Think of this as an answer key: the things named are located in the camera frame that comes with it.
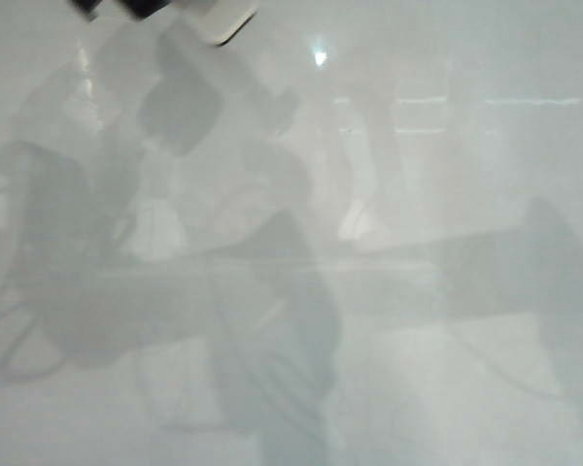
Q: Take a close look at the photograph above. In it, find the white rounded whiteboard eraser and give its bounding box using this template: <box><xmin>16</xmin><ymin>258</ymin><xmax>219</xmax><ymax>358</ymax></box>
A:
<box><xmin>173</xmin><ymin>0</ymin><xmax>260</xmax><ymax>49</ymax></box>

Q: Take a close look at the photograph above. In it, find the white glossy black-framed whiteboard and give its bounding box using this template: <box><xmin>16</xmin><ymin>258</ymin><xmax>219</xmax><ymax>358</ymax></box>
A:
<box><xmin>0</xmin><ymin>0</ymin><xmax>583</xmax><ymax>466</ymax></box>

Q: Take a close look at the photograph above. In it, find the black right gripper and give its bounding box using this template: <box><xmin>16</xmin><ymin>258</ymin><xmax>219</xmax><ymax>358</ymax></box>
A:
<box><xmin>69</xmin><ymin>0</ymin><xmax>177</xmax><ymax>22</ymax></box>

